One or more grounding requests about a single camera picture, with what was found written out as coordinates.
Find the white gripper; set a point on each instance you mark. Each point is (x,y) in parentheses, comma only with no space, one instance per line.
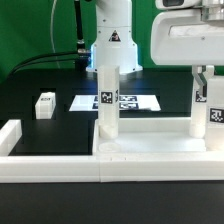
(189,32)

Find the white desk top panel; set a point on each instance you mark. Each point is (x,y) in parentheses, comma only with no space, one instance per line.
(150,135)

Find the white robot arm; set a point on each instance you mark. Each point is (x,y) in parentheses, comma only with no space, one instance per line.
(114,44)

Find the black vertical pole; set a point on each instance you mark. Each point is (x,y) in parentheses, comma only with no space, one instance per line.
(79,64)

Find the fiducial marker sheet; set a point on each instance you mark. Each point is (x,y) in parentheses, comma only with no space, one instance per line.
(123,102)

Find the white U-shaped fixture frame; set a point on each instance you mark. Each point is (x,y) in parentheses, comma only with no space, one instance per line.
(104,167)

